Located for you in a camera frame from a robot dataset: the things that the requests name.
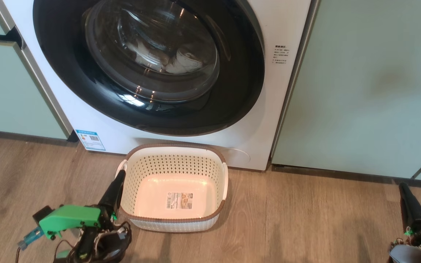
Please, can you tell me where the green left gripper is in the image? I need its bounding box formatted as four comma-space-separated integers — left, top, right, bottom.
38, 170, 126, 240

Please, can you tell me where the blue energy label sticker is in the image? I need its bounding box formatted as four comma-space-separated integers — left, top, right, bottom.
75, 129, 106, 151

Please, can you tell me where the small printed text label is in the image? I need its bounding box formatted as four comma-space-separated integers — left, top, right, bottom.
274, 45, 288, 65

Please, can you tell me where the pale yellow garment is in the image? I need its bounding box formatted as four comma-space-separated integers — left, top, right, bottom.
137, 39, 204, 76

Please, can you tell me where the white front-load washing machine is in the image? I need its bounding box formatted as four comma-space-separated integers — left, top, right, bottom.
0, 0, 312, 171

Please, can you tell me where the round washing machine door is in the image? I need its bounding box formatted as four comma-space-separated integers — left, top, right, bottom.
33, 0, 266, 137

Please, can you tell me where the pale green cabinet, black handle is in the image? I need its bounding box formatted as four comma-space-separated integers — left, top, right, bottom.
0, 0, 73, 140

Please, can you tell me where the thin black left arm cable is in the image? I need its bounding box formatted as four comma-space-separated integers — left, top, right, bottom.
15, 239, 81, 263

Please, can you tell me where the white basket with brown rim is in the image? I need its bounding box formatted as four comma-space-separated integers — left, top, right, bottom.
115, 144, 229, 233

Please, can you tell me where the large pale green cabinet door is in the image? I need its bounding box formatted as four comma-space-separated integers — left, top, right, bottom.
271, 0, 421, 179

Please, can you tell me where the teal cable connector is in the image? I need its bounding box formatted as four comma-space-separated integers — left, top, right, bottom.
18, 226, 45, 251

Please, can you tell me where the printed label sticker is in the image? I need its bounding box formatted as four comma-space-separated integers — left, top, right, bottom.
166, 193, 193, 210

